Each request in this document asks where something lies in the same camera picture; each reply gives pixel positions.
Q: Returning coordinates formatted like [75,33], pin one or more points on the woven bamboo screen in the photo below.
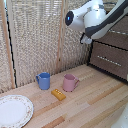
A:
[33,40]

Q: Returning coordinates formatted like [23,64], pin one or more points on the white floral rimmed plate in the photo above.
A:
[13,111]

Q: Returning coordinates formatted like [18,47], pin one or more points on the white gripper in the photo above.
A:
[86,39]

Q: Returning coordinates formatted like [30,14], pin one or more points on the pink mug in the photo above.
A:
[69,83]

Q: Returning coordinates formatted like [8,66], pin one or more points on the blue mug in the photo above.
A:
[44,81]

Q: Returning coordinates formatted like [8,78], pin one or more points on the dark brown drawer cabinet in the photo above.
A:
[110,56]

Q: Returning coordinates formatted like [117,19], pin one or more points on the wooden screen post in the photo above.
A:
[7,43]
[59,50]

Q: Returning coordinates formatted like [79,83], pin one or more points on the yellow rectangular block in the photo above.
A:
[58,94]

